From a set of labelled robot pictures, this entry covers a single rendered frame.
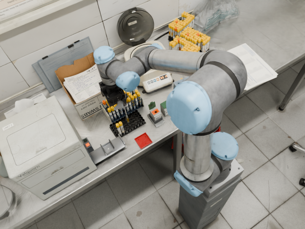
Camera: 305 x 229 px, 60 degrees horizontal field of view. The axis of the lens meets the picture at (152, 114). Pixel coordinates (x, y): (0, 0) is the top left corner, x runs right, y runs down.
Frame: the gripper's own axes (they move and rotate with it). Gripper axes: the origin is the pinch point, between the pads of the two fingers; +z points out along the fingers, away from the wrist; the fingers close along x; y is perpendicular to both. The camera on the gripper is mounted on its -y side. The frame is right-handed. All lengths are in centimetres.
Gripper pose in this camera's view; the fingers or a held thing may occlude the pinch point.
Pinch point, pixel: (123, 105)
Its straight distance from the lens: 124.9
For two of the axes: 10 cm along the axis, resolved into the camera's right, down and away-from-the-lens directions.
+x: 5.4, 6.9, -4.9
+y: -8.4, 4.8, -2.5
